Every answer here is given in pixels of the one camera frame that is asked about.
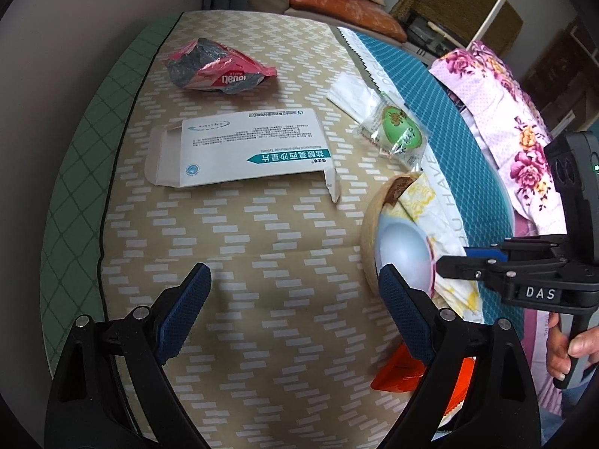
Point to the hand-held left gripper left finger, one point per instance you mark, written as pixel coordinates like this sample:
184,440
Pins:
185,313

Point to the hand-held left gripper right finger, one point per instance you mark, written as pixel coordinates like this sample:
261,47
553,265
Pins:
405,313

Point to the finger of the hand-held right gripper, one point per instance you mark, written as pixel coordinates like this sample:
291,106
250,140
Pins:
486,253
468,269

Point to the yellow white paper wrapper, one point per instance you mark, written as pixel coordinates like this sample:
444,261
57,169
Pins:
419,196

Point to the white medicine box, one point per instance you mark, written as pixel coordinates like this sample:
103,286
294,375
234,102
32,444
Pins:
243,149

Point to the white plastic wrapper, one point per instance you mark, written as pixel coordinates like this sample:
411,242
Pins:
351,96

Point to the person's right hand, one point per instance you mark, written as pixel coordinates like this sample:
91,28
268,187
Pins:
554,355

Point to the red foil wrapper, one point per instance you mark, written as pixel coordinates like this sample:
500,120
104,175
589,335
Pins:
397,374

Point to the brown round bowl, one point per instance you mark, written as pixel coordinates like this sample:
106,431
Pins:
372,224

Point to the dark wooden cabinet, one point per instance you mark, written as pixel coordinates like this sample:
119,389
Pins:
552,79

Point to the floral pink blanket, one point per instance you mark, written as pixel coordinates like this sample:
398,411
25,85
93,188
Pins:
491,103

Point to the green snack packet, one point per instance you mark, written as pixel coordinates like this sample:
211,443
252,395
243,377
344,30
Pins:
397,126

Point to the green quilted mattress pad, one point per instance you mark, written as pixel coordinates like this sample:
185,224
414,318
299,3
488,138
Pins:
79,173

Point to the white pole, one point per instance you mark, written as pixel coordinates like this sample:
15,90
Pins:
489,16

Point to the dark stereo device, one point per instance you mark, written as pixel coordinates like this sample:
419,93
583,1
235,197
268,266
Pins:
428,32

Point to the red grey snack bag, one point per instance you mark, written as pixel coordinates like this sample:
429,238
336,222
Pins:
220,70

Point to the mustard woven cloth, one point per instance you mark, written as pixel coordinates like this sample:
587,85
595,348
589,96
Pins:
468,4

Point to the orange seat cushion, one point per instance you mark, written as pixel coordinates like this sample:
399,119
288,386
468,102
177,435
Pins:
346,14

